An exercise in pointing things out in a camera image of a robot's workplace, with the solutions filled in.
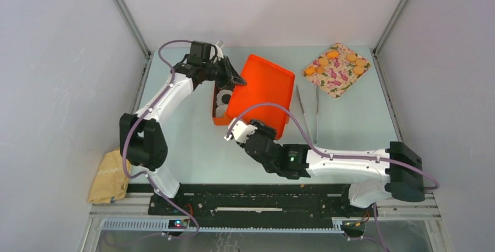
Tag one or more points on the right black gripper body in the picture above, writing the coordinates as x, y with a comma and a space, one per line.
262, 131

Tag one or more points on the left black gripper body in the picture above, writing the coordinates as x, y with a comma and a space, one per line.
209, 70

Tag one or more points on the black sandwich cookie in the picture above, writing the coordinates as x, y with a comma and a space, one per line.
226, 98

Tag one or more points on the orange tin lid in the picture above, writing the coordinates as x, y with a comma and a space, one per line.
266, 82

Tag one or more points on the floral tray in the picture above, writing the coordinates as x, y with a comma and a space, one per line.
339, 75

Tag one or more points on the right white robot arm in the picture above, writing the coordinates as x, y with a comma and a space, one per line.
370, 176

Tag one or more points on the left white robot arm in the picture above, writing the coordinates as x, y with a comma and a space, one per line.
143, 145

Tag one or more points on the white paper cup top-left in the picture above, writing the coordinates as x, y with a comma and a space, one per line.
220, 94

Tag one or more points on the white paper cup bottom-left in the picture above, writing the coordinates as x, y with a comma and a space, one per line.
220, 111

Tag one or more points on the orange cookie tin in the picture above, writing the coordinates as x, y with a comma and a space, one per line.
224, 120

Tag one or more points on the orange cookie on tray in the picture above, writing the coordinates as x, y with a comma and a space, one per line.
358, 70
361, 62
309, 71
320, 70
332, 54
351, 57
323, 62

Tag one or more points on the yellow cloth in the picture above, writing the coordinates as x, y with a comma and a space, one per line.
111, 182

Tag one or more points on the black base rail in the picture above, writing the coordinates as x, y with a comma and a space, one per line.
262, 206

